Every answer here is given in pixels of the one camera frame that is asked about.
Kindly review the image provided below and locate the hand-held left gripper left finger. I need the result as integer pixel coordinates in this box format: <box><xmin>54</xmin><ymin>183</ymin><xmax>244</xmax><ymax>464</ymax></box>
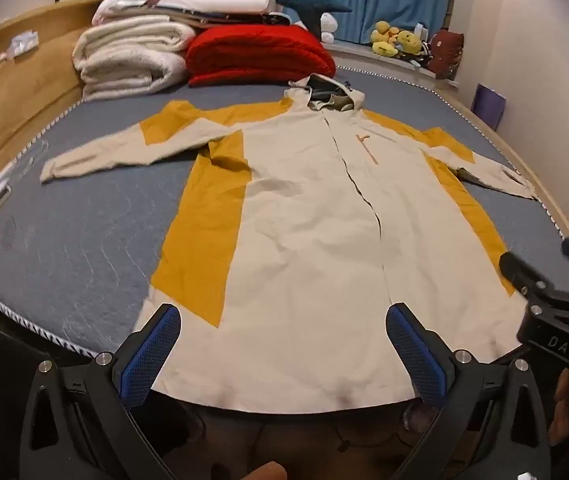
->
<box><xmin>18</xmin><ymin>303</ymin><xmax>183</xmax><ymax>480</ymax></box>

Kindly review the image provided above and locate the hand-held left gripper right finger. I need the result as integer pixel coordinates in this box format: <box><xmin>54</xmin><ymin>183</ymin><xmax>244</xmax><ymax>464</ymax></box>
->
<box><xmin>385</xmin><ymin>302</ymin><xmax>551</xmax><ymax>480</ymax></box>

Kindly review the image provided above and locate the beige and yellow hooded jacket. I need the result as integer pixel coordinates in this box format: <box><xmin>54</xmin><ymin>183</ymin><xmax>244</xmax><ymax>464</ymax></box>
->
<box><xmin>39</xmin><ymin>74</ymin><xmax>545</xmax><ymax>415</ymax></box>

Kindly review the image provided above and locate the grey bed mattress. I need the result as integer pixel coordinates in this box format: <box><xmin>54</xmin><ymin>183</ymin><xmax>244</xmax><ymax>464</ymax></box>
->
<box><xmin>0</xmin><ymin>62</ymin><xmax>569</xmax><ymax>361</ymax></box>

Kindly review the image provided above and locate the purple box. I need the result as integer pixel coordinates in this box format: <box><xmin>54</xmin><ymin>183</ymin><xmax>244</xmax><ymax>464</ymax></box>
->
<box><xmin>471</xmin><ymin>84</ymin><xmax>506</xmax><ymax>131</ymax></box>

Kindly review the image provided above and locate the white fluffy folded blanket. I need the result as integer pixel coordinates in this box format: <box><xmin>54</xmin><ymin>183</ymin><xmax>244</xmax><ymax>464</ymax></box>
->
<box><xmin>72</xmin><ymin>14</ymin><xmax>198</xmax><ymax>102</ymax></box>

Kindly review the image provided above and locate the white plush toy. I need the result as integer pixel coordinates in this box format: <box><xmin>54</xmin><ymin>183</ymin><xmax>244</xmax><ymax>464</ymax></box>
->
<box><xmin>319</xmin><ymin>12</ymin><xmax>342</xmax><ymax>44</ymax></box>

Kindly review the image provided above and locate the red folded quilt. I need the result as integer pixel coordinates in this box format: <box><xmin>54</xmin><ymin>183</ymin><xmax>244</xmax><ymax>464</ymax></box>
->
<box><xmin>185</xmin><ymin>24</ymin><xmax>338</xmax><ymax>89</ymax></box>

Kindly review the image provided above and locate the white crumpled paper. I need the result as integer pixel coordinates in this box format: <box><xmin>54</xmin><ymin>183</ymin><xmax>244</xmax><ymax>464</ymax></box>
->
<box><xmin>0</xmin><ymin>31</ymin><xmax>40</xmax><ymax>66</ymax></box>

